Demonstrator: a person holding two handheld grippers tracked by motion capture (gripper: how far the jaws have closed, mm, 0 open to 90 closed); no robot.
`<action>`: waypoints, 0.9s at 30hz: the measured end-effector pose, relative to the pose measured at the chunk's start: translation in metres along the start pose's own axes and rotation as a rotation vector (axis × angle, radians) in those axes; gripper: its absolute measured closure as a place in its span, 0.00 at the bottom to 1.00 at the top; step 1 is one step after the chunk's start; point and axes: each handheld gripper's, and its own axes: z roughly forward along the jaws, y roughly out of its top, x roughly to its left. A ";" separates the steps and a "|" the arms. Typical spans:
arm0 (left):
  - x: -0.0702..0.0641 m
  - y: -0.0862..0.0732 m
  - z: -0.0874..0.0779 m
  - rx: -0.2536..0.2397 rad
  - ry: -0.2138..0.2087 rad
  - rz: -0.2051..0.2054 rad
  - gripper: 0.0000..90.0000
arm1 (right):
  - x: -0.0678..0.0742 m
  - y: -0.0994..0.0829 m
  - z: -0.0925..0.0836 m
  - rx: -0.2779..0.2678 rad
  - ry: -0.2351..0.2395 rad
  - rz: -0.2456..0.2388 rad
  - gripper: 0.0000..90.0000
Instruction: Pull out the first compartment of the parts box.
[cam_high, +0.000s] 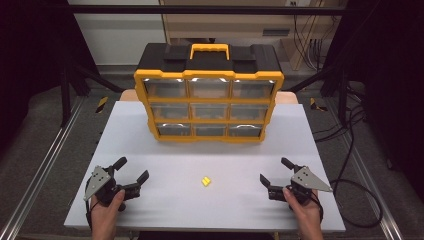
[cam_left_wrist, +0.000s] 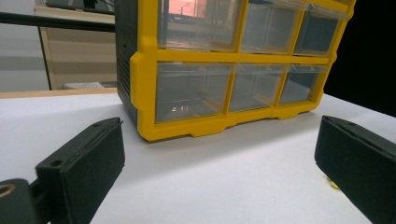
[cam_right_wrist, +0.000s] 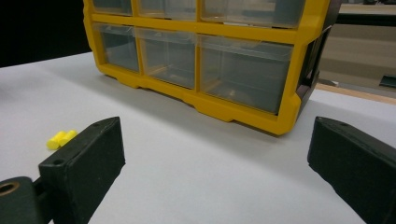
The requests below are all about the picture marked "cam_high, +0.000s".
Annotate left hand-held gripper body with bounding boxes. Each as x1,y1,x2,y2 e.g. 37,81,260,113
83,165,142,206

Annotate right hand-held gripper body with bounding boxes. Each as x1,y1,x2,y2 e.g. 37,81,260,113
268,165,334,205

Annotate clear plastic drawer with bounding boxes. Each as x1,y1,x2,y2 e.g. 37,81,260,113
143,78,188,99

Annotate yellow black drawer organizer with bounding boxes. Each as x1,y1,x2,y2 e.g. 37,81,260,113
133,42,285,144

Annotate person's left hand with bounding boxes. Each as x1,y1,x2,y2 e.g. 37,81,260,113
89,188,127,231

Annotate person's right hand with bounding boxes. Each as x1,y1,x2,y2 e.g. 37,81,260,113
282,187,324,231

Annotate black yellow striped tape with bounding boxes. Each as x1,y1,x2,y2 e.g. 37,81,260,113
95,96,109,114
309,97,329,113

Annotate light wooden table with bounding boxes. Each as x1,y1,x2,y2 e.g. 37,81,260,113
119,89,299,104

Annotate black metal stand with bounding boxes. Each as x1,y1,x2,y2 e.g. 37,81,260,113
285,61,352,125
59,61,125,128

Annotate grid of clear organizer drawers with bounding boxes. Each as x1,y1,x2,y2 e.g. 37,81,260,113
149,77,277,138

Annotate dark curtain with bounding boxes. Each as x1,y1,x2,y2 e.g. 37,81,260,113
328,0,424,194
0,0,98,148

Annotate right hand-held gripper cable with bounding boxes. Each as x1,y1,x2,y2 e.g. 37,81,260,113
311,191,325,224

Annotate hand-held gripper cable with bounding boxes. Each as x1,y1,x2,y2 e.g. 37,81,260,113
311,191,325,224
84,179,96,231

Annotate left hand-held gripper cable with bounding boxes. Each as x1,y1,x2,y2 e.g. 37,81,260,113
84,179,96,231

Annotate bundle of black floor cables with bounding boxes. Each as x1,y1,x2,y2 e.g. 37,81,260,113
313,83,368,183

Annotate aluminium floor rail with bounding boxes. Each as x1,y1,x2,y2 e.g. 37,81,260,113
0,96,85,240
328,99,405,240

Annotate looped black floor cable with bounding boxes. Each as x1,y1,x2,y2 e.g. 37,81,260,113
329,179,384,230

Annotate hanging black wall cables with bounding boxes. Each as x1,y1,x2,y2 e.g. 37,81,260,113
292,14,338,72

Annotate black overhead frame beam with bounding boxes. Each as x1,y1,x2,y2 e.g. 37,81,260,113
66,4,348,16

